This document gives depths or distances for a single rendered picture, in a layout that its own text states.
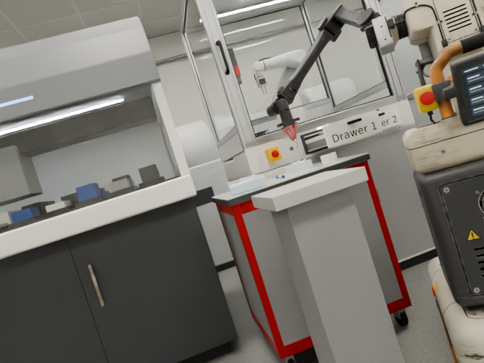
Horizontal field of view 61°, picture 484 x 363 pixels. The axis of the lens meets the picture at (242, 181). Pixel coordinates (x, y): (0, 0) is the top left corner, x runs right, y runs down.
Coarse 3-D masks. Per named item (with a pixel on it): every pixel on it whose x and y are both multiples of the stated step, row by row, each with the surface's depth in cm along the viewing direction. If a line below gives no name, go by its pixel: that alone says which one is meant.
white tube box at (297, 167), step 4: (308, 160) 194; (292, 164) 200; (296, 164) 191; (300, 164) 192; (304, 164) 193; (308, 164) 194; (312, 164) 194; (284, 168) 203; (288, 168) 199; (292, 168) 195; (296, 168) 192; (300, 168) 192; (304, 168) 193; (308, 168) 193; (288, 172) 200; (292, 172) 197
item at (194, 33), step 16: (192, 0) 237; (192, 16) 252; (192, 32) 270; (192, 48) 289; (208, 48) 237; (208, 64) 252; (208, 80) 269; (208, 96) 288; (224, 96) 236; (224, 112) 251; (224, 128) 268
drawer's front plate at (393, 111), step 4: (388, 108) 235; (392, 108) 235; (396, 108) 235; (380, 112) 234; (388, 112) 234; (392, 112) 235; (396, 112) 235; (380, 116) 234; (384, 116) 234; (388, 116) 234; (392, 116) 235; (396, 116) 235; (380, 120) 233; (384, 120) 234; (388, 120) 234; (392, 120) 235; (396, 120) 235; (400, 120) 236; (384, 124) 234; (388, 124) 234; (392, 124) 235; (396, 124) 235; (384, 128) 234
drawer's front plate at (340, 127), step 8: (368, 112) 198; (376, 112) 198; (344, 120) 195; (368, 120) 198; (376, 120) 198; (328, 128) 194; (336, 128) 195; (344, 128) 195; (352, 128) 196; (368, 128) 198; (328, 136) 194; (336, 136) 195; (344, 136) 195; (352, 136) 196; (360, 136) 197; (328, 144) 194; (336, 144) 194
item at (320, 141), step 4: (320, 136) 205; (324, 136) 200; (308, 140) 222; (312, 140) 217; (316, 140) 211; (320, 140) 206; (324, 140) 201; (308, 144) 223; (312, 144) 218; (316, 144) 212; (320, 144) 208; (324, 144) 203; (308, 148) 225; (312, 148) 220; (316, 148) 215
